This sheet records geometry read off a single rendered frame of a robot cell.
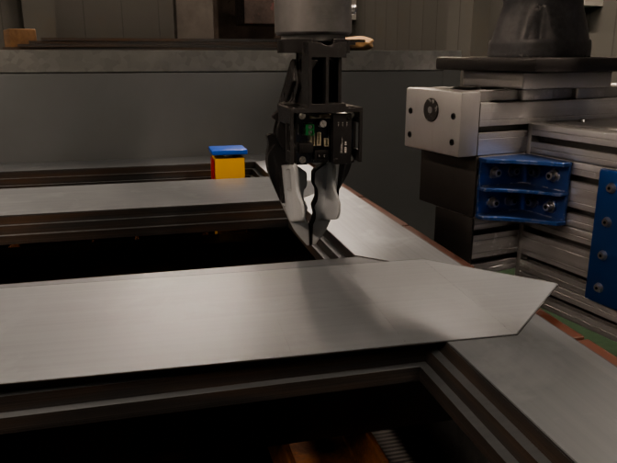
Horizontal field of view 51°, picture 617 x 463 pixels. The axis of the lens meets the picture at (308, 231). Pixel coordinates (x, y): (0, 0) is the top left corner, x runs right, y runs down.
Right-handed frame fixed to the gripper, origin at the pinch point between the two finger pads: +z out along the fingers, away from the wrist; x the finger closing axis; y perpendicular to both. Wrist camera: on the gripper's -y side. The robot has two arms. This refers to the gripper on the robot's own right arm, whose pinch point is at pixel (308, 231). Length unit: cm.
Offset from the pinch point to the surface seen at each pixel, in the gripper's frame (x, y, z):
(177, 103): -10, -65, -9
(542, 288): 15.5, 20.3, 0.7
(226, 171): -3.7, -42.4, 0.6
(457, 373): 2.7, 30.2, 1.9
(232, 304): -10.6, 17.2, 0.7
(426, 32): 225, -476, -36
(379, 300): 1.1, 19.5, 0.7
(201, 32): 16, -299, -29
